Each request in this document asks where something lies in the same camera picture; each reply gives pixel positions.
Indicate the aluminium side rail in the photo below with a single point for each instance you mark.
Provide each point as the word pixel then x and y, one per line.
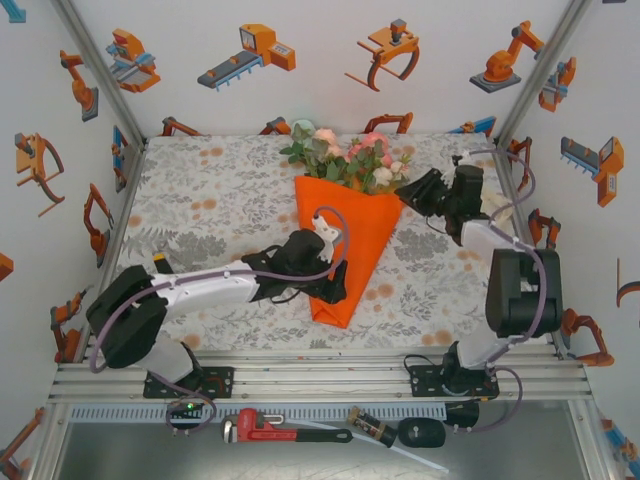
pixel 506 170
pixel 124 200

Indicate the pink fake rose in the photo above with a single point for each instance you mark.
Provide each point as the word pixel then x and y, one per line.
pixel 372 142

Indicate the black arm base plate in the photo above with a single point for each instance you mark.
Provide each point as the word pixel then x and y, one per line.
pixel 422 382
pixel 222 382

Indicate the peach fake flower spray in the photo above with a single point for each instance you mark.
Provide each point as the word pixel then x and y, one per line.
pixel 325 136

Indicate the floral print tablecloth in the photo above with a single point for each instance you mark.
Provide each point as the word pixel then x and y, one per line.
pixel 240 330

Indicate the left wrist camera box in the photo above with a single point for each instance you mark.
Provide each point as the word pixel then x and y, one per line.
pixel 305 247

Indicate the cream ribbon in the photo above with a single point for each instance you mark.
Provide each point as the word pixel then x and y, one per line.
pixel 500 200

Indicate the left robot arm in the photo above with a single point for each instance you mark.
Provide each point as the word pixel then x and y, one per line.
pixel 210 290

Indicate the small circuit board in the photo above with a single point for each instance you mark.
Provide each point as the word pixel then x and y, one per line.
pixel 186 409

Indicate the aluminium frame post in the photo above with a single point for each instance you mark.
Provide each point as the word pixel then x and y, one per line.
pixel 541 70
pixel 101 70
pixel 50 437
pixel 595 440

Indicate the black oval plastic object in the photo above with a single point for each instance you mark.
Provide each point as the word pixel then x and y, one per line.
pixel 422 432

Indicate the red pipe wrench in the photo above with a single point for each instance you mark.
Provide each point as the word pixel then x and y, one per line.
pixel 250 425

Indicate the brass and black cylinder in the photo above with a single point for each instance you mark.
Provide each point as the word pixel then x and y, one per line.
pixel 372 426

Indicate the aluminium rail deck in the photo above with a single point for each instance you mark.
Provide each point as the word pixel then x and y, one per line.
pixel 325 385

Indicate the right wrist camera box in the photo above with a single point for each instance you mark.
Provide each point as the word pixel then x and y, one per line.
pixel 469 182

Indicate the white plastic strip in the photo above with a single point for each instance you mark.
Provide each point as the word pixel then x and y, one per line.
pixel 425 462

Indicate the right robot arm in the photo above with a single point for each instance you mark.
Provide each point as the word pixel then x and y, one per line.
pixel 525 295

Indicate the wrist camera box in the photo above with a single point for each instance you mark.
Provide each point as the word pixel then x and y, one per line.
pixel 469 182
pixel 305 247

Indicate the orange wrapping paper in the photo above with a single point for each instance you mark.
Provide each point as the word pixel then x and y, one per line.
pixel 370 235

